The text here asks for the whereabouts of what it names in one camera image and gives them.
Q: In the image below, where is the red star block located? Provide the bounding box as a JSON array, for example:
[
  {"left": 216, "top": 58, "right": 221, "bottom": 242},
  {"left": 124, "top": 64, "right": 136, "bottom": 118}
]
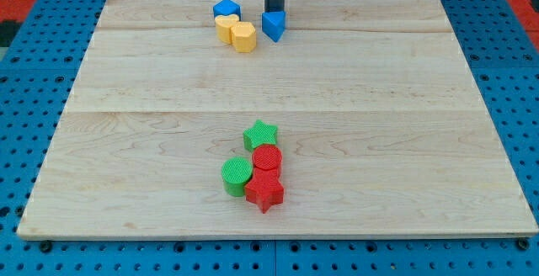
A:
[{"left": 244, "top": 167, "right": 285, "bottom": 214}]

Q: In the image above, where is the yellow heart block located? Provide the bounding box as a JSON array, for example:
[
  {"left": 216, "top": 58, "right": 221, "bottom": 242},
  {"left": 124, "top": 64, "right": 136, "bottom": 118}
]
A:
[{"left": 214, "top": 13, "right": 240, "bottom": 45}]

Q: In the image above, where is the light wooden board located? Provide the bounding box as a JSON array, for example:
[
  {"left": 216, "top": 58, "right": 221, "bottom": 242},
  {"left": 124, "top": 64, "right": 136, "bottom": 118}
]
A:
[{"left": 17, "top": 0, "right": 538, "bottom": 241}]

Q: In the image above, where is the green star block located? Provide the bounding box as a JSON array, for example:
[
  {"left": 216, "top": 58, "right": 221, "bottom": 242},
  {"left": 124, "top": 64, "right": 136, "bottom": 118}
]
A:
[{"left": 243, "top": 119, "right": 278, "bottom": 152}]

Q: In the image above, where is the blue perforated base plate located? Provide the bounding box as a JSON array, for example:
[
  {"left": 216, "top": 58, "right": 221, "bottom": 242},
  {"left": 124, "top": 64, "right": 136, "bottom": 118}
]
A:
[{"left": 1, "top": 0, "right": 538, "bottom": 275}]

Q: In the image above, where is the yellow hexagon block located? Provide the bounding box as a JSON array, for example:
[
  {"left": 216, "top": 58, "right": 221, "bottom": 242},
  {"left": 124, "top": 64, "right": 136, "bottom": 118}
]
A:
[{"left": 231, "top": 22, "right": 257, "bottom": 53}]

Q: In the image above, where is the blue cube block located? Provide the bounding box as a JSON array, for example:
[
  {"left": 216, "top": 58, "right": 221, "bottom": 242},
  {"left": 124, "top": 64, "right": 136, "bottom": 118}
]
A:
[{"left": 212, "top": 0, "right": 242, "bottom": 18}]

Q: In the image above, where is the red cylinder block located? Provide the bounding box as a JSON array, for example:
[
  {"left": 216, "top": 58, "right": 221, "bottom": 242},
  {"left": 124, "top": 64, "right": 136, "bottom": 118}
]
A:
[{"left": 252, "top": 144, "right": 283, "bottom": 178}]

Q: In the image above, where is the green cylinder block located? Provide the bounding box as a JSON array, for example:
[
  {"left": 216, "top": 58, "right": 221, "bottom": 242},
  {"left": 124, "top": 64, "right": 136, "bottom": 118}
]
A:
[{"left": 221, "top": 157, "right": 253, "bottom": 197}]

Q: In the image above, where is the blue triangle block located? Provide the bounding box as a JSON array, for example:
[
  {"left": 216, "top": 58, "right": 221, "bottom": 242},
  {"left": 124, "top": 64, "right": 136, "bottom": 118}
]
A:
[{"left": 261, "top": 11, "right": 286, "bottom": 42}]

